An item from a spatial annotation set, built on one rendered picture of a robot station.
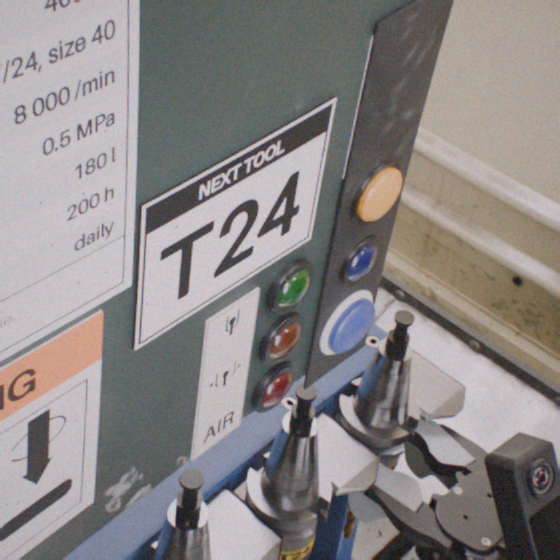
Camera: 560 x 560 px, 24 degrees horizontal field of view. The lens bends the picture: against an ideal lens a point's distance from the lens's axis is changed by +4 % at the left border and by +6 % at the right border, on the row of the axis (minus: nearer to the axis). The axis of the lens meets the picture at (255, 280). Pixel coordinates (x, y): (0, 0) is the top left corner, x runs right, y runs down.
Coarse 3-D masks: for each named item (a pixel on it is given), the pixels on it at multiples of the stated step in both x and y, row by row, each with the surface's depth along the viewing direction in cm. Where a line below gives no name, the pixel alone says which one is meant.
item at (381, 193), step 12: (372, 180) 53; (384, 180) 53; (396, 180) 54; (372, 192) 53; (384, 192) 53; (396, 192) 54; (360, 204) 53; (372, 204) 53; (384, 204) 54; (360, 216) 54; (372, 216) 54
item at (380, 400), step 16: (384, 352) 96; (368, 368) 98; (384, 368) 97; (400, 368) 96; (368, 384) 98; (384, 384) 97; (400, 384) 97; (352, 400) 101; (368, 400) 99; (384, 400) 98; (400, 400) 99; (368, 416) 100; (384, 416) 99; (400, 416) 100
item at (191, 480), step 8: (184, 472) 82; (192, 472) 82; (200, 472) 82; (184, 480) 82; (192, 480) 82; (200, 480) 82; (184, 488) 81; (192, 488) 81; (200, 488) 82; (184, 496) 82; (192, 496) 82; (200, 496) 83; (176, 504) 83; (184, 504) 83; (192, 504) 83; (200, 504) 83; (176, 512) 84; (184, 512) 83; (192, 512) 83; (200, 512) 84; (184, 520) 83; (192, 520) 83
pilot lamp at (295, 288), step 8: (304, 272) 53; (288, 280) 52; (296, 280) 52; (304, 280) 53; (288, 288) 52; (296, 288) 53; (304, 288) 53; (280, 296) 52; (288, 296) 53; (296, 296) 53; (280, 304) 53; (288, 304) 53
